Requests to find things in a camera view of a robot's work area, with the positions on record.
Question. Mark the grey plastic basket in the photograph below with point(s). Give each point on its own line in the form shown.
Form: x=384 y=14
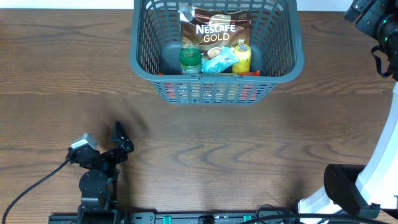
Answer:
x=276 y=43

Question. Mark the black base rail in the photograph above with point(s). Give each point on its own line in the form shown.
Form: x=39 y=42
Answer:
x=164 y=218

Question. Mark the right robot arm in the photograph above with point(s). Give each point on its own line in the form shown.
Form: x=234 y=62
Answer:
x=358 y=193

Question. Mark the brown Nescafe Gold pouch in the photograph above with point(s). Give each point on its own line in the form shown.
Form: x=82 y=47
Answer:
x=208 y=30

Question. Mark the yellow Mentos bottle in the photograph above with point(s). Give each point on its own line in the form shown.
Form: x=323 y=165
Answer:
x=243 y=53

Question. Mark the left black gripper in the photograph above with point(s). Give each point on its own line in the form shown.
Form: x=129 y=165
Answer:
x=101 y=156

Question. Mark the light blue snack wrapper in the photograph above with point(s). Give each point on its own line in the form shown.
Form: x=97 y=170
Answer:
x=221 y=62

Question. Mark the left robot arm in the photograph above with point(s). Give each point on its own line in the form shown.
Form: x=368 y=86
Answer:
x=98 y=186

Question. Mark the orange spaghetti packet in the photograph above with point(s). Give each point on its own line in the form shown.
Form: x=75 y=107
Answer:
x=206 y=93

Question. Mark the green lid jar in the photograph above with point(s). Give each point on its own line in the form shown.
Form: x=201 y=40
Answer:
x=190 y=61

